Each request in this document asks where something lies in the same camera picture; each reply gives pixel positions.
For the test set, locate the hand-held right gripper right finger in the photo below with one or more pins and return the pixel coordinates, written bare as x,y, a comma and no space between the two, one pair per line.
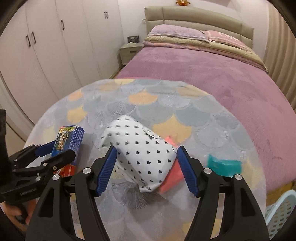
187,171

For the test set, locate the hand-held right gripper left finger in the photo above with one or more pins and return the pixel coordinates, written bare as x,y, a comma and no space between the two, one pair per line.
106,171

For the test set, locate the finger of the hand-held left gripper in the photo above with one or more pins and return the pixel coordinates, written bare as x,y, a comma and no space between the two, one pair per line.
45,148
62,158

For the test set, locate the blue printed box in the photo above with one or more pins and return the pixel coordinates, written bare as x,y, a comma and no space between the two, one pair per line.
69,139

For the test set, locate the white heart-printed bag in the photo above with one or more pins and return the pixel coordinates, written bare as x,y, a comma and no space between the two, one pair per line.
138,148

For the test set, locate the teal plastic basket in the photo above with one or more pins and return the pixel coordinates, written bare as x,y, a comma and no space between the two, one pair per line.
282,208

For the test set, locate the person's left hand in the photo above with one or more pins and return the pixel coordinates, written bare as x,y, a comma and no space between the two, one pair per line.
12,209

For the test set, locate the pink packet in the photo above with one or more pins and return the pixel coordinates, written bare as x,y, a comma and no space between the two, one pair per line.
171,178

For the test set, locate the small red scrap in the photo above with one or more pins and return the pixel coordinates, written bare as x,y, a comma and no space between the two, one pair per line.
170,140

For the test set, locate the teal packet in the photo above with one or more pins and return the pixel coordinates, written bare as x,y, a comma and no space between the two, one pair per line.
224,166

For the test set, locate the patterned round tablecloth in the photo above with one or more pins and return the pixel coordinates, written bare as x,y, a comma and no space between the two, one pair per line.
150,104

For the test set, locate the white wardrobe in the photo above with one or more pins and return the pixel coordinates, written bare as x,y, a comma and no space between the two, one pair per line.
57,58

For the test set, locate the purple bedspread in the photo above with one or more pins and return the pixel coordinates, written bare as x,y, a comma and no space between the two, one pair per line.
208,76

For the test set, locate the beige nightstand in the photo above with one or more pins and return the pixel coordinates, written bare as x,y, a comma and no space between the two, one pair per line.
130,52

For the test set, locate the beige folded quilt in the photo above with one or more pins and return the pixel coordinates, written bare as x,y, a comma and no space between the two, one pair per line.
219,49

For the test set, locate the pink folded blanket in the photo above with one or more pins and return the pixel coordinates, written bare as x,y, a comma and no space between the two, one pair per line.
161,45

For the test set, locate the pink pillow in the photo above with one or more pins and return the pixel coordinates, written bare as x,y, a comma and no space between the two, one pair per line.
226,40

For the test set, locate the purple pillow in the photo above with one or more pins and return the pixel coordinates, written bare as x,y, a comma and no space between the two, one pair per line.
175,32

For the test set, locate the beige curtain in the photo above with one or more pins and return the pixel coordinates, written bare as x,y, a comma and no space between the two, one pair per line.
282,58

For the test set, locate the beige padded headboard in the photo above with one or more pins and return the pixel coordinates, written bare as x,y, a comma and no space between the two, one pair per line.
196,20

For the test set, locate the brown plush toy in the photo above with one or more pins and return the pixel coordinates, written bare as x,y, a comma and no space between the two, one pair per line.
182,2

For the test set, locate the black picture frame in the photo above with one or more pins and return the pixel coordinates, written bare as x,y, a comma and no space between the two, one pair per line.
133,39

